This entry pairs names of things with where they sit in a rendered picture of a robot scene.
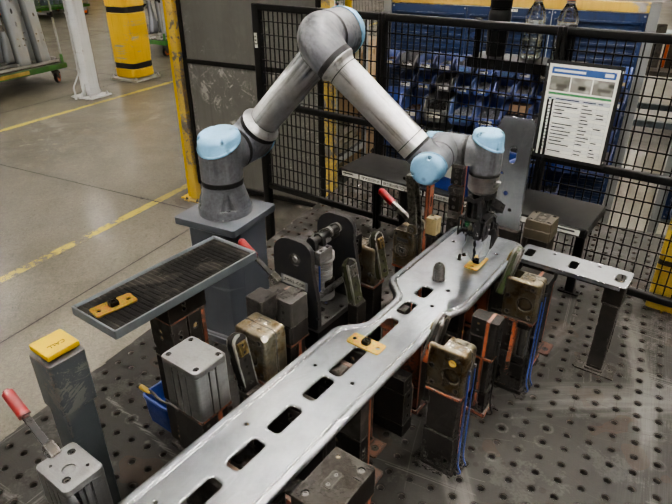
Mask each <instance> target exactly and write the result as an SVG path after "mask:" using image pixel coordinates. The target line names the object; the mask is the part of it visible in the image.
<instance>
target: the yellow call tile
mask: <svg viewBox="0 0 672 504"><path fill-rule="evenodd" d="M79 345H80V344H79V340H77V339H76V338H74V337H73V336H71V335H69V334H68V333H66V332H65V331H63V330H62V329H58V330H56V331H54V332H52V333H51V334H49V335H47V336H45V337H43V338H41V339H39V340H37V341H35V342H33V343H31V344H29V348H30V350H31V351H33V352H34V353H36V354H37V355H39V356H40V357H42V358H43V359H44V360H46V361H47V362H50V361H52V360H54V359H56V358H57V357H59V356H61V355H63V354H65V353H66V352H68V351H70V350H72V349H74V348H75V347H77V346H79Z"/></svg>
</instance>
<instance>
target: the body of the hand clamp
mask: <svg viewBox="0 0 672 504"><path fill-rule="evenodd" d="M408 225H409V223H408V222H404V223H403V224H401V225H400V226H398V227H397V228H396V229H394V236H393V256H392V266H395V273H396V272H397V271H399V270H400V269H401V268H402V267H404V266H405V265H406V264H407V263H409V262H410V261H411V260H412V259H414V258H415V257H416V256H417V255H419V254H420V252H421V239H422V231H418V234H417V235H415V234H412V233H409V232H407V226H408ZM395 273H394V274H395ZM404 305H407V306H410V307H411V310H412V309H413V308H415V305H414V304H412V303H409V302H407V303H405V304H404ZM411 310H410V311H411Z"/></svg>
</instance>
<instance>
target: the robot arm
mask: <svg viewBox="0 0 672 504"><path fill-rule="evenodd" d="M364 40H365V25H364V22H363V20H362V18H361V16H360V15H359V14H358V12H357V11H355V10H354V9H352V8H350V7H347V6H334V7H332V8H329V9H324V10H319V11H314V12H312V13H310V14H309V15H307V16H306V17H305V18H304V19H303V20H302V22H301V23H300V25H299V28H298V31H297V44H298V48H299V52H298V54H297V55H296V56H295V57H294V59H293V60H292V61H291V62H290V64H289V65H288V66H287V67H286V69H285V70H284V71H283V72H282V74H281V75H280V76H279V77H278V79H277V80H276V81H275V83H274V84H273V85H272V86H271V88H270V89H269V90H268V91H267V93H266V94H265V95H264V96H263V98H262V99H261V100H260V101H259V103H258V104H257V105H256V107H255V108H249V109H247V110H245V111H244V113H243V114H242V115H241V116H240V118H239V119H238V120H237V122H236V123H235V124H234V125H227V124H221V125H216V126H211V127H208V128H206V129H204V130H202V131H201V132H200V133H199V134H198V136H197V147H196V150H197V154H198V159H199V167H200V175H201V183H202V189H201V194H200V199H199V203H198V211H199V215H200V216H201V217H202V218H204V219H206V220H210V221H216V222H226V221H233V220H238V219H241V218H243V217H246V216H247V215H249V214H250V213H251V212H252V201H251V198H250V197H249V195H248V192H247V190H246V187H245V185H244V177H243V167H245V166H247V165H248V164H250V163H251V162H253V161H255V160H257V159H259V158H261V157H263V156H265V155H266V154H267V153H268V152H269V151H270V150H271V149H272V147H273V146H274V143H275V140H276V139H277V137H278V128H279V127H280V126H281V125H282V123H283V122H284V121H285V120H286V119H287V118H288V116H289V115H290V114H291V113H292V112H293V111H294V109H295V108H296V107H297V106H298V105H299V104H300V102H301V101H302V100H303V99H304V98H305V97H306V95H307V94H308V93H309V92H310V91H311V90H312V88H313V87H314V86H315V85H316V84H317V83H318V81H319V80H320V79H322V80H323V81H330V82H331V83H332V84H333V85H334V86H335V87H336V88H337V89H338V90H339V91H340V92H341V94H342V95H343V96H344V97H345V98H346V99H347V100H348V101H349V102H350V103H351V104H352V105H353V106H354V107H355V108H356V109H357V110H358V111H359V112H360V113H361V114H362V115H363V116H364V117H365V118H366V119H367V120H368V121H369V123H370V124H371V125H372V126H373V127H374V128H375V129H376V130H377V131H378V132H379V133H380V134H381V135H382V136H383V137H384V138H385V139H386V140H387V141H388V142H389V143H390V144H391V145H392V146H393V147H394V148H395V149H396V150H397V151H398V153H399V154H400V155H401V156H402V157H403V158H404V159H405V160H406V161H407V162H408V163H409V164H410V165H411V166H410V171H411V175H412V177H413V179H414V180H415V181H416V182H418V183H419V184H422V185H433V184H435V183H437V182H438V181H439V180H440V179H442V178H443V177H444V176H445V175H446V173H447V171H448V170H449V168H450V167H451V166H452V165H453V164H454V165H461V166H470V167H469V176H468V185H467V187H468V196H467V203H466V211H465V212H463V213H462V214H461V215H460V216H459V218H458V228H457V235H458V234H459V233H461V232H463V234H465V236H466V238H465V243H464V245H463V247H462V253H465V252H467V253H468V256H469V258H470V260H471V261H473V259H474V257H475V254H476V251H475V247H476V240H477V241H479V240H480V239H481V243H482V246H481V249H480V251H479V254H478V258H479V259H478V263H481V262H482V261H483V260H484V259H485V258H486V256H487V255H488V253H489V252H490V250H491V248H492V247H493V245H494V243H495V242H496V240H497V238H498V235H499V229H498V226H499V223H496V222H497V221H496V219H497V216H496V214H495V213H503V211H504V208H505V204H503V203H502V202H501V201H499V200H497V199H496V197H497V191H498V187H499V185H500V184H501V181H499V179H500V173H501V166H502V159H503V153H504V150H505V149H504V142H505V134H504V132H503V131H502V130H501V129H499V128H495V127H478V128H476V129H475V130H474V132H473V134H472V135H464V134H456V133H448V132H443V131H428V132H427V133H425V132H424V131H423V130H422V128H421V127H420V126H419V125H418V124H417V123H416V122H415V121H414V120H413V119H412V118H411V117H410V116H409V115H408V114H407V113H406V112H405V111H404V110H403V109H402V108H401V107H400V105H399V104H398V103H397V102H396V101H395V100H394V99H393V98H392V97H391V96H390V95H389V94H388V93H387V92H386V91H385V90H384V89H383V88H382V87H381V86H380V85H379V84H378V82H377V81H376V80H375V79H374V78H373V77H372V76H371V75H370V74H369V73H368V72H367V71H366V70H365V69H364V68H363V67H362V66H361V65H360V64H359V63H358V62H357V61H356V59H355V58H354V57H353V53H355V52H357V51H358V50H359V48H360V47H361V46H362V44H363V42H364ZM463 220H464V223H463ZM460 221H461V228H460V229H459V224H460ZM462 224H463V228H462Z"/></svg>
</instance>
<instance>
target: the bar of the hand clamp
mask: <svg viewBox="0 0 672 504"><path fill-rule="evenodd" d="M403 180H405V181H406V187H407V200H408V212H409V224H414V225H416V227H417V223H418V224H419V225H420V227H419V228H418V227H417V234H418V231H423V226H422V212H421V198H420V184H419V183H418V182H416V181H415V180H414V179H413V177H412V175H411V173H409V174H407V175H406V176H404V177H403ZM417 234H416V235H417Z"/></svg>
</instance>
